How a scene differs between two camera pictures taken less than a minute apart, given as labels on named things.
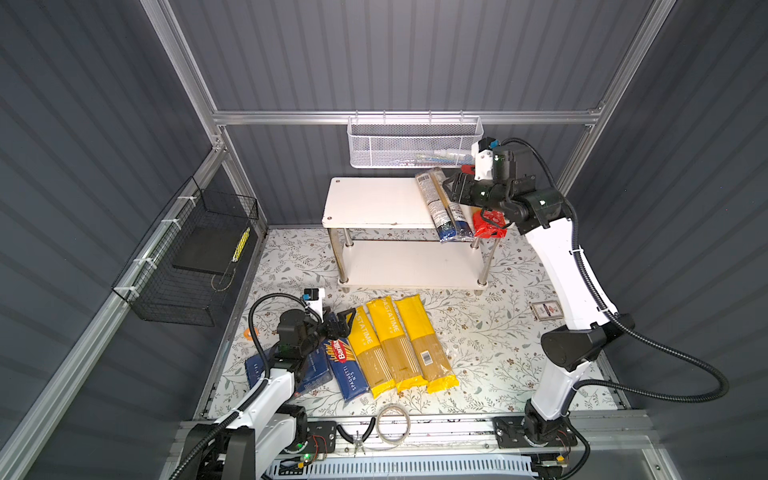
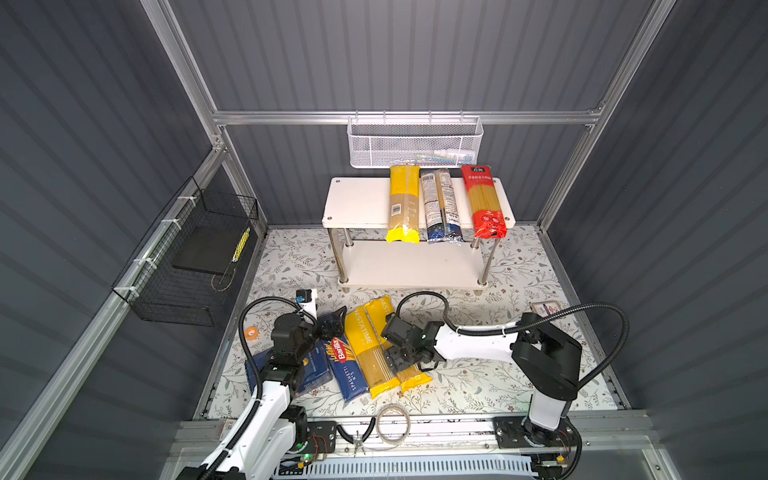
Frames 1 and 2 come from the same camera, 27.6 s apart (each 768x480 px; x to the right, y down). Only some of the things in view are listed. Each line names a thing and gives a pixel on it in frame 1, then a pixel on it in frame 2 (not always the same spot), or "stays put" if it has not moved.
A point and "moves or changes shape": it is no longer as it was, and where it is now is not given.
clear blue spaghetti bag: x=448 y=217 moves or changes shape
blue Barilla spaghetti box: x=346 y=368 stays put
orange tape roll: x=248 y=335 stays put
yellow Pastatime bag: x=396 y=349 stays put
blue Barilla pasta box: x=316 y=369 stays put
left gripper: x=341 y=328 stays put
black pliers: x=358 y=443 stays put
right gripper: x=459 y=188 -> x=397 y=364
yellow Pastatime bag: x=430 y=359 -> x=404 y=204
